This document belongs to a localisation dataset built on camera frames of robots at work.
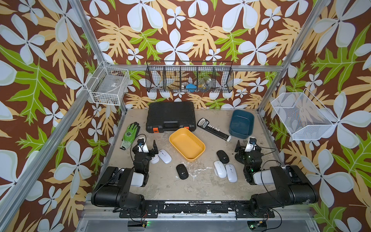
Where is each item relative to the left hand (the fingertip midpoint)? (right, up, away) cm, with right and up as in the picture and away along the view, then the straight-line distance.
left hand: (147, 140), depth 89 cm
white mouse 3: (+45, -17, -2) cm, 48 cm away
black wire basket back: (+27, +43, +9) cm, 52 cm away
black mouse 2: (+49, -11, +3) cm, 50 cm away
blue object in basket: (+28, +35, +6) cm, 45 cm away
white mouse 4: (+52, -19, -4) cm, 55 cm away
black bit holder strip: (+38, +10, +20) cm, 45 cm away
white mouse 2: (+5, -12, +1) cm, 13 cm away
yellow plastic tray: (+26, -5, +10) cm, 28 cm away
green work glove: (-16, +3, +16) cm, 23 cm away
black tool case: (+12, +17, +23) cm, 31 cm away
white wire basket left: (-22, +34, -3) cm, 40 cm away
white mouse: (+11, -11, +4) cm, 16 cm away
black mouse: (+22, -18, -3) cm, 29 cm away
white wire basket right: (+90, +15, -10) cm, 92 cm away
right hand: (+62, -1, +1) cm, 62 cm away
